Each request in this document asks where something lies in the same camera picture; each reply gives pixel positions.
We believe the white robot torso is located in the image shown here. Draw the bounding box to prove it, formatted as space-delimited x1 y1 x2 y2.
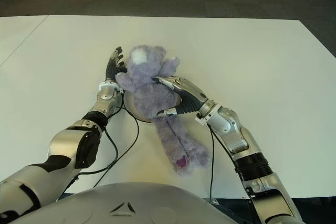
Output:
15 182 237 224

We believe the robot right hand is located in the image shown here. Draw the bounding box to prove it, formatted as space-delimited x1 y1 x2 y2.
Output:
151 76 209 117

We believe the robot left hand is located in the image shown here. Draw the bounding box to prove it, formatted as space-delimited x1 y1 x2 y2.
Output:
104 46 128 83

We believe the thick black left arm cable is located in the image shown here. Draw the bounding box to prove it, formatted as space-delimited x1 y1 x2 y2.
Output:
76 129 119 175

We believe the thin black hand cable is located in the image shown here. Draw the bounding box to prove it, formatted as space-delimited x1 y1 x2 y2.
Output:
91 92 139 188
208 126 215 204

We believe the thin black left hand cable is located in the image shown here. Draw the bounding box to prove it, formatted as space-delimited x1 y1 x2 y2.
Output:
91 92 139 188

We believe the thin black right hand cable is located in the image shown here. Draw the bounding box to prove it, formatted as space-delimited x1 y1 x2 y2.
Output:
208 126 215 204

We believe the white plate with black rim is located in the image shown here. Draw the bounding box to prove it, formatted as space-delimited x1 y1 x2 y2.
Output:
122 90 183 123

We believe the purple plush doll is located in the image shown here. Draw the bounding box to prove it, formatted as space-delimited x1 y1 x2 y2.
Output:
115 45 212 177

